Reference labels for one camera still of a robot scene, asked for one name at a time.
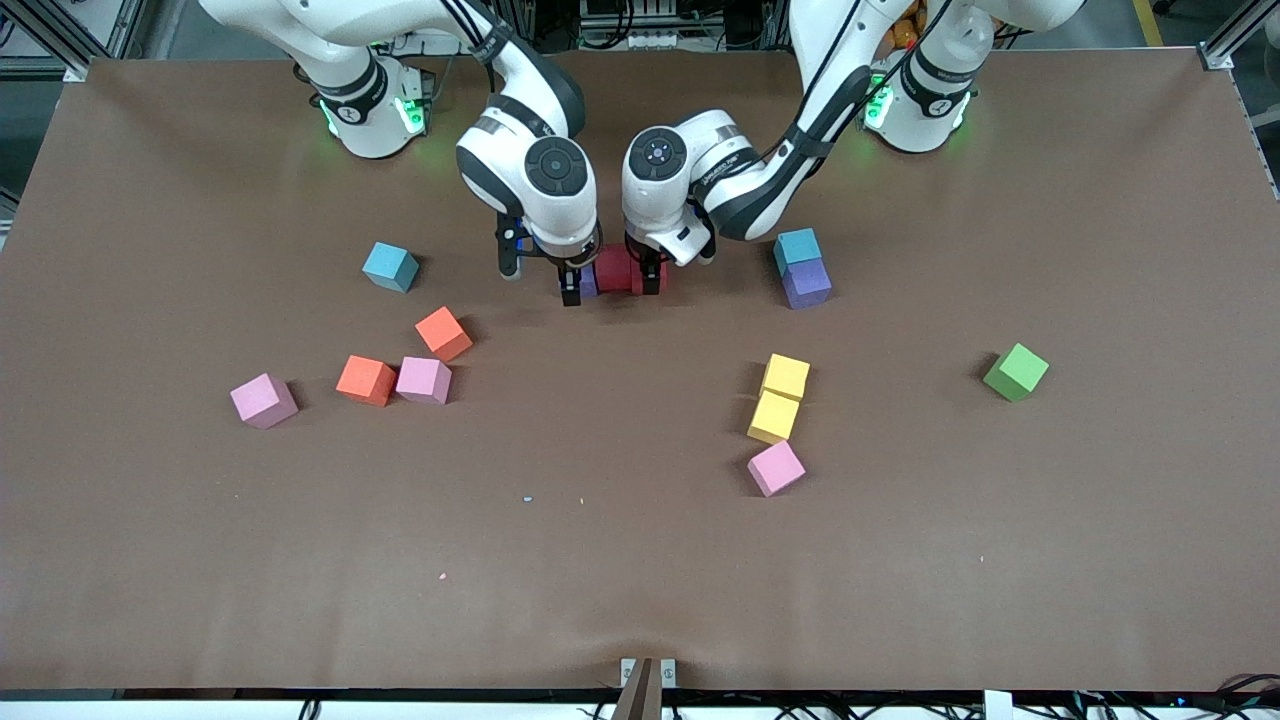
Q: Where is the red foam cube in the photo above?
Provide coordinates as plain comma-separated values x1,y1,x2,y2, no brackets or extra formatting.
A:
630,250,670,297
596,243,637,294

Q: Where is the pink foam cube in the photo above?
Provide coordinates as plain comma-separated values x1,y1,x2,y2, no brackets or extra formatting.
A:
747,440,807,498
395,356,453,405
229,372,300,430

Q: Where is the orange foam cube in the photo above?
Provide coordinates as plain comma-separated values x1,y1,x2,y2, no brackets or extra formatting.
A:
335,354,398,407
414,306,474,363

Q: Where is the light blue foam cube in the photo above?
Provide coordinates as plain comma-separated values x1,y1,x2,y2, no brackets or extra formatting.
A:
361,241,421,294
773,228,824,273

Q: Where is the yellow foam cube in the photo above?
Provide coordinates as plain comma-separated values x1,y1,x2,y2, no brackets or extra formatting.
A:
746,392,801,446
761,353,812,401

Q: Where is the white electronics box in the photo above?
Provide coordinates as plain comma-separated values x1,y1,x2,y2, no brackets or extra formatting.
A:
578,0,683,51

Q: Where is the brown table cover sheet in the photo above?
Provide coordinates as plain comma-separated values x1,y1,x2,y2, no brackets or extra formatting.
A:
0,45,1280,693

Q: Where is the green foam cube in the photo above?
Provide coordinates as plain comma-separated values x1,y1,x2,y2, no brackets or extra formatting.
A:
983,342,1051,403

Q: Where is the metal table clamp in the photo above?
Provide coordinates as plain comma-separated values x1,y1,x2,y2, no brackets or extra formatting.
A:
618,656,678,720

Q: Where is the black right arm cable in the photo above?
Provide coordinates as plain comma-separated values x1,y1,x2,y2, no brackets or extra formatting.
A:
438,0,506,61

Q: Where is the aluminium frame strut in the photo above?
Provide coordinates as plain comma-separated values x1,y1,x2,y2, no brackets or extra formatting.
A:
0,0,151,83
1200,0,1280,73

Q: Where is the black cable bundle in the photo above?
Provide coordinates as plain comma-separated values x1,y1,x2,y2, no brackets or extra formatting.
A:
1040,672,1280,720

